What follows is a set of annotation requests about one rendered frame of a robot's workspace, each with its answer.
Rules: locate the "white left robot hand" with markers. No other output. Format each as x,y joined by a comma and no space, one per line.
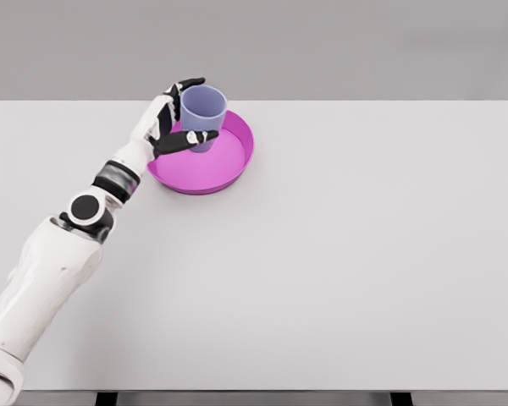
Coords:
149,123

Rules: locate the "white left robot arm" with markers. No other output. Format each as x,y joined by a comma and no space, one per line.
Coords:
55,258

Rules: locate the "lavender plastic cup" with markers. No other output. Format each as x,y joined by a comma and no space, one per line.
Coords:
203,111

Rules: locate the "magenta round plate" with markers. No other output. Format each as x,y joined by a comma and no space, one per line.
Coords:
207,169

